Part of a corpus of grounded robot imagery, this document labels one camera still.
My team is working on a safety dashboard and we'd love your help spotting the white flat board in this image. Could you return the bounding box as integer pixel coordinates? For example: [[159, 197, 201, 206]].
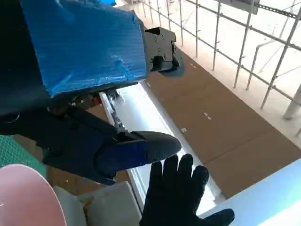
[[197, 157, 301, 226]]

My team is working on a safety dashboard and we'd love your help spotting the green cutting mat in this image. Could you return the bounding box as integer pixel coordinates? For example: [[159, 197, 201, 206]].
[[0, 134, 48, 177]]

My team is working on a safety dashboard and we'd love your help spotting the robot right hand black glove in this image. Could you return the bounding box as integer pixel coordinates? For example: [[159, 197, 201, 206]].
[[139, 154, 235, 226]]

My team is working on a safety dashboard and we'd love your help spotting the pink bowl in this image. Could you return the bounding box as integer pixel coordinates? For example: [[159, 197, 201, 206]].
[[0, 164, 67, 226]]

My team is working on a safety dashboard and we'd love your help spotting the white metal scaffold frame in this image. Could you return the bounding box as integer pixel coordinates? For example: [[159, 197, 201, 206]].
[[131, 0, 301, 121]]

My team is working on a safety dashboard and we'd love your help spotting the robot left hand blue tape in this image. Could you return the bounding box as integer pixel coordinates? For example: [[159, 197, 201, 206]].
[[0, 0, 182, 186]]

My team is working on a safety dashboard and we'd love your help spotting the white long low unit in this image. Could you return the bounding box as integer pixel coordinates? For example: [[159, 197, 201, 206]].
[[98, 81, 228, 218]]

